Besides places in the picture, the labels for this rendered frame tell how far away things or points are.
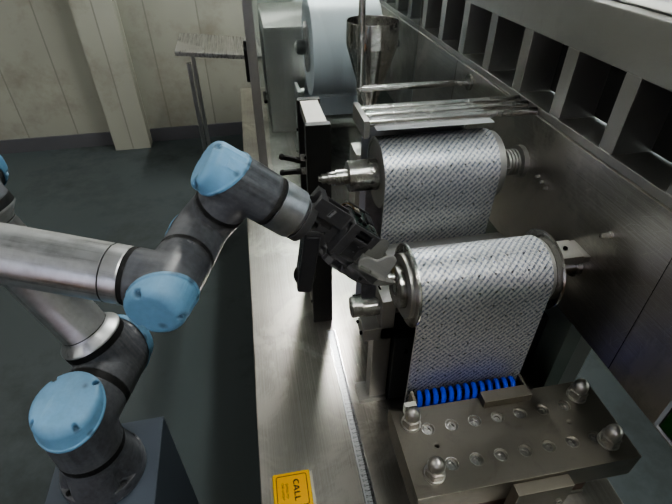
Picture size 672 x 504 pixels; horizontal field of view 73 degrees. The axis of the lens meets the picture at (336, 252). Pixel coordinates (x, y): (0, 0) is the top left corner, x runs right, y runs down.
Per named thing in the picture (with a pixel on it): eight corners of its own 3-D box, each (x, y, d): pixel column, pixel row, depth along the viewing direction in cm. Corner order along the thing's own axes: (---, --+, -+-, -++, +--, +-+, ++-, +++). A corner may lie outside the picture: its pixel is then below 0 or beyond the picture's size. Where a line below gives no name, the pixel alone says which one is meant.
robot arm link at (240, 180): (190, 166, 64) (222, 124, 60) (256, 203, 70) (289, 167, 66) (180, 202, 59) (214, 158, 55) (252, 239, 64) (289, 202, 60)
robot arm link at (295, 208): (259, 235, 63) (256, 204, 70) (286, 249, 66) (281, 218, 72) (291, 196, 60) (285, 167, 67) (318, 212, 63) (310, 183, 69)
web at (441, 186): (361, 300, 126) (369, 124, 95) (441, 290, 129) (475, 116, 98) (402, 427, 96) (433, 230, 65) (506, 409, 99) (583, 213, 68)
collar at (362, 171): (344, 182, 97) (344, 155, 94) (371, 180, 98) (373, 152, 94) (350, 198, 92) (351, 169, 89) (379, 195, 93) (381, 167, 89)
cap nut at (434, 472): (420, 465, 77) (423, 451, 74) (440, 461, 77) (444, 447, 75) (427, 486, 74) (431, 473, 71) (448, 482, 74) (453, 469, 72)
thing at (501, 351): (404, 400, 91) (414, 337, 80) (513, 382, 94) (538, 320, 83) (405, 402, 91) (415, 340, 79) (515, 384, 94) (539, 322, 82)
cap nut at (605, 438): (592, 433, 81) (601, 419, 79) (610, 430, 82) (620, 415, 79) (605, 452, 78) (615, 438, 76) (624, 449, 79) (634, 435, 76)
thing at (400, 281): (387, 290, 84) (389, 256, 80) (397, 288, 85) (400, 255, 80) (398, 317, 78) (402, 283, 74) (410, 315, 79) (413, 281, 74)
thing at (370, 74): (340, 211, 163) (341, 39, 128) (378, 207, 165) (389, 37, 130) (348, 233, 152) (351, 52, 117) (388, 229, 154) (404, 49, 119)
